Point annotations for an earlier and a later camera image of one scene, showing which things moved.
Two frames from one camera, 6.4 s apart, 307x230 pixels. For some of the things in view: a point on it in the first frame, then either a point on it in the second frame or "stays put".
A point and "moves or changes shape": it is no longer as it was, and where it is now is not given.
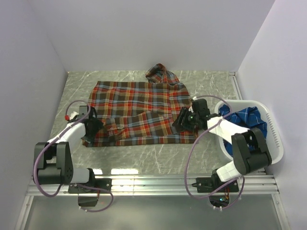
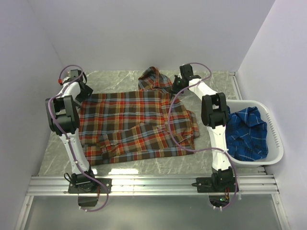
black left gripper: [97, 124] -> [88, 91]
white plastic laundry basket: [274, 140] stays put
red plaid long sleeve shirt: [140, 113] moves or changes shape
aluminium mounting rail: [58, 186] stays put
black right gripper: [183, 112] -> [174, 89]
